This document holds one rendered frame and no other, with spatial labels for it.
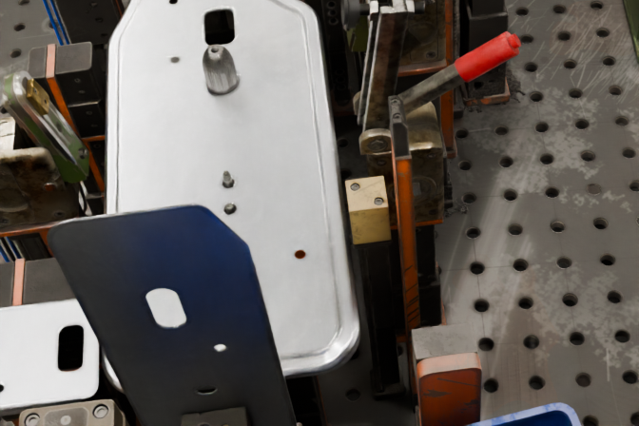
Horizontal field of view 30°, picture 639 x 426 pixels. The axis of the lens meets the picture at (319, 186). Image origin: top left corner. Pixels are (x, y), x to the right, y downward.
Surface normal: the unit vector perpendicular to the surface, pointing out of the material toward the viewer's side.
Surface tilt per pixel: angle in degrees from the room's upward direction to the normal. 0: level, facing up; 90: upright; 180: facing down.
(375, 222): 90
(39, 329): 0
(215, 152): 0
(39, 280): 0
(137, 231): 90
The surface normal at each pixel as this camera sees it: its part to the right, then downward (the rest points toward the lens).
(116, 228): 0.09, 0.80
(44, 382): -0.10, -0.59
